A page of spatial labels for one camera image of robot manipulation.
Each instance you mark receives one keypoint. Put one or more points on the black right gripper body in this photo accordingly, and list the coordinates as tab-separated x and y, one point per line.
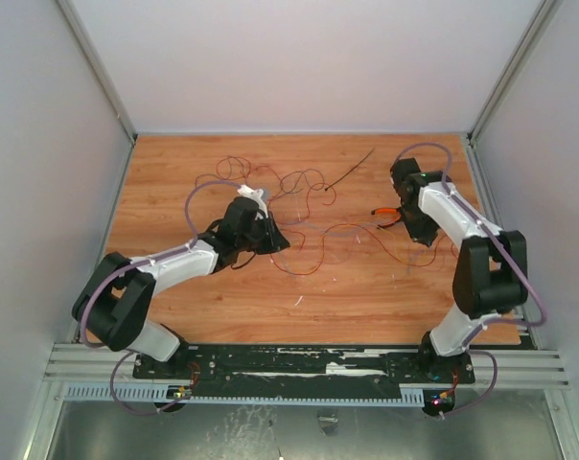
415	225

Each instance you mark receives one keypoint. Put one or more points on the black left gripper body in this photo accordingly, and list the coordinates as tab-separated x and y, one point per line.
262	239

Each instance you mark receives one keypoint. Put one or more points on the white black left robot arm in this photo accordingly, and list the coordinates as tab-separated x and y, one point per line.
114	304

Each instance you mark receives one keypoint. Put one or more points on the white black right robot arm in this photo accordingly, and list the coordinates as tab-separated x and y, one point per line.
486	283

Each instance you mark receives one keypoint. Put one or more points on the black zip tie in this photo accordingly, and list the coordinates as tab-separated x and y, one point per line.
353	168

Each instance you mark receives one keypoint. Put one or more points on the orange black needle-nose pliers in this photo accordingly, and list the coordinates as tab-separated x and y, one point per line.
394	216

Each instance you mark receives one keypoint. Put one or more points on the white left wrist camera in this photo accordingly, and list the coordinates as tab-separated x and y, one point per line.
260	196

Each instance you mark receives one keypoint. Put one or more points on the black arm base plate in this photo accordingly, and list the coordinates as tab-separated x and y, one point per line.
297	372

